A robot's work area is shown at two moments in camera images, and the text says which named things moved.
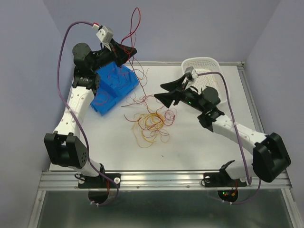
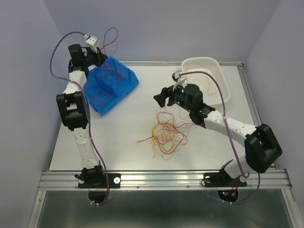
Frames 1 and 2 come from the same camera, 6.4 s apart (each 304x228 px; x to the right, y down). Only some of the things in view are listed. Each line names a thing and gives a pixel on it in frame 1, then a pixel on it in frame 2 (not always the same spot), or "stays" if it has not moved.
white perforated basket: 206,64 stays
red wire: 133,32 to 116,76
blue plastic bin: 115,82 stays
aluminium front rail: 165,180 stays
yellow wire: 215,81 to 209,91
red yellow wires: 151,121 to 169,133
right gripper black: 167,98 stays
